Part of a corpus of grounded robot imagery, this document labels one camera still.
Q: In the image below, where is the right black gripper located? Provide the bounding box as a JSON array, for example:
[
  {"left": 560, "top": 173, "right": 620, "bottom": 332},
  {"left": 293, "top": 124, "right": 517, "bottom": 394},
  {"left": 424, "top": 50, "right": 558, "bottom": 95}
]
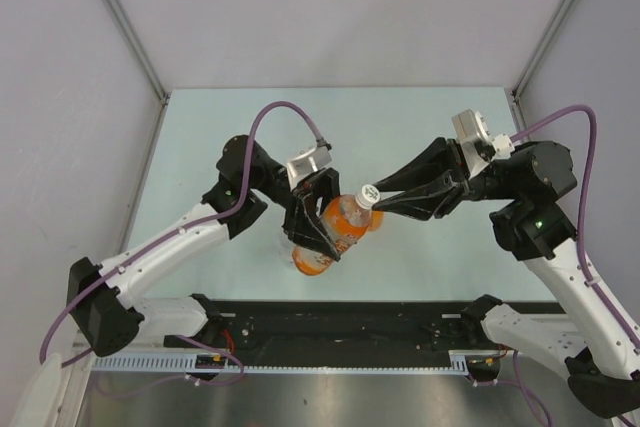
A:
[{"left": 366, "top": 135, "right": 518, "bottom": 219}]

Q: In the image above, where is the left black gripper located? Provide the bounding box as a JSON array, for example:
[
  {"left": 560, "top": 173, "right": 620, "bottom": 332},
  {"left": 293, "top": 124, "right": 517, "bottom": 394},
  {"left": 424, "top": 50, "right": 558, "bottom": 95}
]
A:
[{"left": 251, "top": 160, "right": 356, "bottom": 261}]

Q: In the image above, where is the large orange tea bottle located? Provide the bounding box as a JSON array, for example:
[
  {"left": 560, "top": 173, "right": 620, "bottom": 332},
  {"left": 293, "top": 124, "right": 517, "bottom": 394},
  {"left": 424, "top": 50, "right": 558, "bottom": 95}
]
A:
[{"left": 293, "top": 194, "right": 384, "bottom": 276}]

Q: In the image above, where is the white bottle cap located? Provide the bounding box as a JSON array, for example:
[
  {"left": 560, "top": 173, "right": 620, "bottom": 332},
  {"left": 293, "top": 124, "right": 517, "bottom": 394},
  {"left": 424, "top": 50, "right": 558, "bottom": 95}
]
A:
[{"left": 354, "top": 184, "right": 381, "bottom": 210}]

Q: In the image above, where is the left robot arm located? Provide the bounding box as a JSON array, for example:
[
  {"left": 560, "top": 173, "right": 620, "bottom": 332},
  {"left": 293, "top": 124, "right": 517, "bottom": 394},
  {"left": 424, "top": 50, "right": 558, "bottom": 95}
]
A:
[{"left": 67, "top": 135, "right": 341, "bottom": 357}]

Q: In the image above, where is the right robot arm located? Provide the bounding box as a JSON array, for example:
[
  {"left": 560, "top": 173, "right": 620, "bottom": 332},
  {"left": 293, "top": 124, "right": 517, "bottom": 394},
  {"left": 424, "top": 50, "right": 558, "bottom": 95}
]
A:
[{"left": 374, "top": 135, "right": 639, "bottom": 419}]

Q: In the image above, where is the clear water bottle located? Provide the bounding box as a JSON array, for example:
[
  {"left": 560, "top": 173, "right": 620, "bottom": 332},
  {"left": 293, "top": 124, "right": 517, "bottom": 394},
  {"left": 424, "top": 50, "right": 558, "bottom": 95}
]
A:
[{"left": 279, "top": 241, "right": 295, "bottom": 268}]

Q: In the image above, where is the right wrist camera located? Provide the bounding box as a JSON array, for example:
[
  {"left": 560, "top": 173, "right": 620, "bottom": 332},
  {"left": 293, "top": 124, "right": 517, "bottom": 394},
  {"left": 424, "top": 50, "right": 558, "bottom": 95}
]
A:
[{"left": 452, "top": 110, "right": 515, "bottom": 179}]

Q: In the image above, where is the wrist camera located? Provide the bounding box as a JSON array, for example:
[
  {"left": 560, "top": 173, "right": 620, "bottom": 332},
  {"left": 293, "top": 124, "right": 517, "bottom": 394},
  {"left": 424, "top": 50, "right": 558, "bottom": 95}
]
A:
[
  {"left": 285, "top": 143, "right": 332, "bottom": 190},
  {"left": 452, "top": 110, "right": 515, "bottom": 179}
]

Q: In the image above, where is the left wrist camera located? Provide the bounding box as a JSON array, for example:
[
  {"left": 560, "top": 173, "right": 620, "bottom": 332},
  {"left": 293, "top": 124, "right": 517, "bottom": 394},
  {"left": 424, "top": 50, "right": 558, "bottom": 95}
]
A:
[{"left": 285, "top": 143, "right": 332, "bottom": 190}]

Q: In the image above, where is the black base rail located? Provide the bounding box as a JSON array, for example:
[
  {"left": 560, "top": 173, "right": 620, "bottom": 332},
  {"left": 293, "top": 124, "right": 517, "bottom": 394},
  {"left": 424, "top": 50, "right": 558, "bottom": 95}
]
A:
[{"left": 132, "top": 299, "right": 571, "bottom": 368}]

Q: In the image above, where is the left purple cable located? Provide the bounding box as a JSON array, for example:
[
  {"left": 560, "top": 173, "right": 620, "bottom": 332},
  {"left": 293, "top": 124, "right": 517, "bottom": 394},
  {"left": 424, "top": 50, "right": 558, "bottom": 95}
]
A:
[{"left": 38, "top": 101, "right": 331, "bottom": 368}]

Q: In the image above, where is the purple cable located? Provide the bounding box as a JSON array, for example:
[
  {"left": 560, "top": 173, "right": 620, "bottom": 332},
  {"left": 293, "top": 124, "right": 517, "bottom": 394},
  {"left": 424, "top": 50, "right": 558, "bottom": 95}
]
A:
[
  {"left": 38, "top": 101, "right": 331, "bottom": 368},
  {"left": 509, "top": 104, "right": 640, "bottom": 348}
]

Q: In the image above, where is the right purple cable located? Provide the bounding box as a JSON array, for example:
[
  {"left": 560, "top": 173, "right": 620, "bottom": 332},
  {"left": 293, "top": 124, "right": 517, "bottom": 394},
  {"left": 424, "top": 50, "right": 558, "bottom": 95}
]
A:
[{"left": 509, "top": 104, "right": 640, "bottom": 348}]

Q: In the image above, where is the white slotted cable duct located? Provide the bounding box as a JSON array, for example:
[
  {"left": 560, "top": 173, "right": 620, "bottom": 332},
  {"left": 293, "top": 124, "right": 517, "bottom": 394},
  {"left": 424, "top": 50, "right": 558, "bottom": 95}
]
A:
[{"left": 92, "top": 351, "right": 498, "bottom": 375}]

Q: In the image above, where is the right aluminium frame post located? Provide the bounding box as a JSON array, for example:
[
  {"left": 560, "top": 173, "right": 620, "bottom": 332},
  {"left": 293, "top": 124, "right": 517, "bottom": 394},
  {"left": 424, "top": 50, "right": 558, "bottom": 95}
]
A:
[{"left": 511, "top": 0, "right": 579, "bottom": 103}]

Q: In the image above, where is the aluminium frame post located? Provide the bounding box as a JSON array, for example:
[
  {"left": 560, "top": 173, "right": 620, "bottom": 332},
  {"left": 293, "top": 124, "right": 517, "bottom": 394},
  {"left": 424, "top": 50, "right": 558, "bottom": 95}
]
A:
[
  {"left": 102, "top": 0, "right": 169, "bottom": 106},
  {"left": 511, "top": 0, "right": 579, "bottom": 103}
]

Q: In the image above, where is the left aluminium frame post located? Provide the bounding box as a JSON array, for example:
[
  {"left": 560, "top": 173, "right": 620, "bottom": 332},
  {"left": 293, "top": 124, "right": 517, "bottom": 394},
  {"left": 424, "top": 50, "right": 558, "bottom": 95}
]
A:
[{"left": 102, "top": 0, "right": 169, "bottom": 106}]

